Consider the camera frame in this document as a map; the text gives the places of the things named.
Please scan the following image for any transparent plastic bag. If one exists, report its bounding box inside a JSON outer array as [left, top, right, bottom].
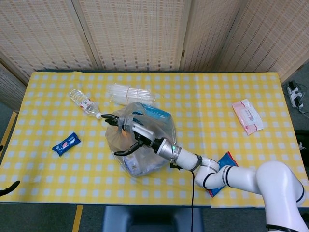
[[105, 101, 177, 178]]

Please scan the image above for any blue white carton box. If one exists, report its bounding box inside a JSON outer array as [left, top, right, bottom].
[[124, 156, 160, 176]]

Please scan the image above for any clear plastic water bottle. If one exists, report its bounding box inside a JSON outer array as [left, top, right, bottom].
[[67, 88, 102, 120]]

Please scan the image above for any beige woven folding screen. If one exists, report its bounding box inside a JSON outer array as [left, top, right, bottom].
[[0, 0, 309, 112]]

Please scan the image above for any bundle of clear straws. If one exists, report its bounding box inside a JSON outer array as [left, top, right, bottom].
[[107, 83, 156, 106]]

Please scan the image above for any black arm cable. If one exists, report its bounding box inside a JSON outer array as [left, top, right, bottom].
[[169, 162, 196, 232]]

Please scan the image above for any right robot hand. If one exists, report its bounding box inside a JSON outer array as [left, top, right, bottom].
[[101, 113, 158, 156]]

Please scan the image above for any blue rectangular box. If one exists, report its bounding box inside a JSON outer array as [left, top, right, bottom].
[[141, 103, 170, 121]]

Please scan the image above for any blue red snack packet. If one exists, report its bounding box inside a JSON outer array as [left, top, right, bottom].
[[207, 151, 239, 198]]

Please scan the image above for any pink wet wipes pack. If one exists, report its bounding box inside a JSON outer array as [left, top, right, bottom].
[[231, 98, 265, 136]]

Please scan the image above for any white power strip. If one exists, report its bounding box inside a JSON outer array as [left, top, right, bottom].
[[286, 81, 304, 108]]

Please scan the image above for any small dark blue snack pack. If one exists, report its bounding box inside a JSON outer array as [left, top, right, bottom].
[[52, 131, 81, 157]]

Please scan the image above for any yellow white checkered tablecloth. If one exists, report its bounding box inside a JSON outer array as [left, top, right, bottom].
[[0, 71, 309, 209]]

